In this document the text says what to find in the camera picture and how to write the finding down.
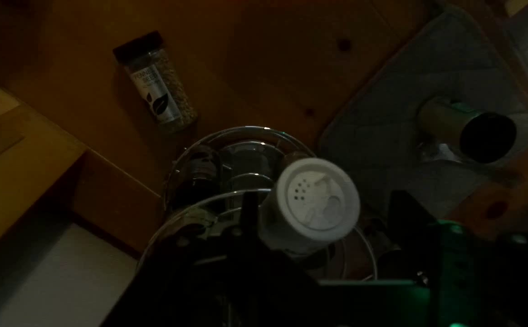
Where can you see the plywood back board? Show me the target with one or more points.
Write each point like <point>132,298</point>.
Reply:
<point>28,163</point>

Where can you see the dark grey mat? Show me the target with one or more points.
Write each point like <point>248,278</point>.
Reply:
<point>384,127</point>

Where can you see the spice jar black lid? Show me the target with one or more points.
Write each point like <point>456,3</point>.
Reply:
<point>248,158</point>
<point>200,174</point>

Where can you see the herb spice bottle black lid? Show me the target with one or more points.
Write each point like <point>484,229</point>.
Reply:
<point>157,82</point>

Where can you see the dark cylindrical container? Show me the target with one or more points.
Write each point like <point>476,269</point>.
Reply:
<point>469,129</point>

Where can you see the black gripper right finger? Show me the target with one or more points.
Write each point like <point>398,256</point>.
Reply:
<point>418,241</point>

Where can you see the white spice bottle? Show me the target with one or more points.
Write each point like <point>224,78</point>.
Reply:
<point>311,201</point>

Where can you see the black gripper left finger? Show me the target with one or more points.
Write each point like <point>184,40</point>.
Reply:
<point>215,254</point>

